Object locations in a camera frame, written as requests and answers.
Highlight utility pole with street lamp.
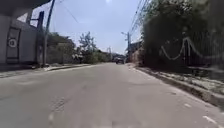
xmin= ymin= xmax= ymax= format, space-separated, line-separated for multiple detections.
xmin=121 ymin=31 xmax=132 ymax=64

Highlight raised concrete kerb strip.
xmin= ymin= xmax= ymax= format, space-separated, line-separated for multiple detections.
xmin=0 ymin=63 xmax=93 ymax=80

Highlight dark building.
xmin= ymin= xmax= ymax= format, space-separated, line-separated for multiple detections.
xmin=129 ymin=39 xmax=145 ymax=65

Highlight dark vehicle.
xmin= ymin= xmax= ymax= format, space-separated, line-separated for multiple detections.
xmin=115 ymin=57 xmax=126 ymax=65

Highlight overhead wires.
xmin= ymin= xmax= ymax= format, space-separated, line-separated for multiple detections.
xmin=53 ymin=0 xmax=151 ymax=36

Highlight grey concrete road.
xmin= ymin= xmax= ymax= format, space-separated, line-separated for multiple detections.
xmin=0 ymin=62 xmax=224 ymax=128

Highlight dense dark trees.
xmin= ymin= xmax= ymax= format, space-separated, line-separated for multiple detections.
xmin=139 ymin=0 xmax=224 ymax=69

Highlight cracked concrete sidewalk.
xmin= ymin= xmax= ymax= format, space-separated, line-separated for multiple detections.
xmin=128 ymin=63 xmax=224 ymax=109

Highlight row of trees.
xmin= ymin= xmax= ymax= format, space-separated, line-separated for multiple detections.
xmin=46 ymin=31 xmax=113 ymax=65

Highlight dark post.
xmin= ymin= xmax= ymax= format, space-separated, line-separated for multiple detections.
xmin=36 ymin=10 xmax=45 ymax=66

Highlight leaning utility pole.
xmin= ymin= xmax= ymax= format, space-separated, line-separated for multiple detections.
xmin=42 ymin=0 xmax=56 ymax=68

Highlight grey building with gate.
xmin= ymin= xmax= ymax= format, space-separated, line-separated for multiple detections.
xmin=0 ymin=0 xmax=51 ymax=66

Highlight dark fence with white scrawl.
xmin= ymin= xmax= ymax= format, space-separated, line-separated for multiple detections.
xmin=143 ymin=31 xmax=224 ymax=73

